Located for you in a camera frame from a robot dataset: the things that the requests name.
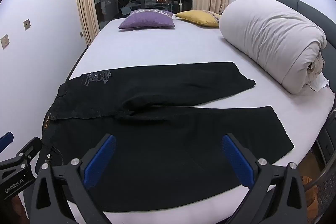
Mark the purple cushion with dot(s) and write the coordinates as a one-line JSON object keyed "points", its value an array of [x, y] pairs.
{"points": [[147, 20]]}

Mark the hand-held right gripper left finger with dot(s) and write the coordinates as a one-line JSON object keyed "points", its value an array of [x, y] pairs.
{"points": [[101, 161]]}

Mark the black pants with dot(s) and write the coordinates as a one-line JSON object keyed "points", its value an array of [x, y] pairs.
{"points": [[157, 134]]}

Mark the black mesh basket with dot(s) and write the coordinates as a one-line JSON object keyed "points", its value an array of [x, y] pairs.
{"points": [[326, 187]]}

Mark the small white cloth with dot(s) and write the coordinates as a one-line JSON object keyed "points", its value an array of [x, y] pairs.
{"points": [[320, 82]]}

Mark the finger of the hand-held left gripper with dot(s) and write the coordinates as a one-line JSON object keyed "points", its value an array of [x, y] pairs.
{"points": [[30, 146], [6, 138]]}

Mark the bed with white sheet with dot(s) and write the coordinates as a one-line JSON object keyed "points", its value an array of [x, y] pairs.
{"points": [[157, 45]]}

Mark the yellow cushion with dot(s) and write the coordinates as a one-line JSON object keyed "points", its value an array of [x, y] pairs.
{"points": [[199, 17]]}

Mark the rolled white duvet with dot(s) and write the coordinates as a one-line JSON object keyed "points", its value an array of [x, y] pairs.
{"points": [[270, 37]]}

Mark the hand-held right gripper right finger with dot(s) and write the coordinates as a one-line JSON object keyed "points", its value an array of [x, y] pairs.
{"points": [[236, 158]]}

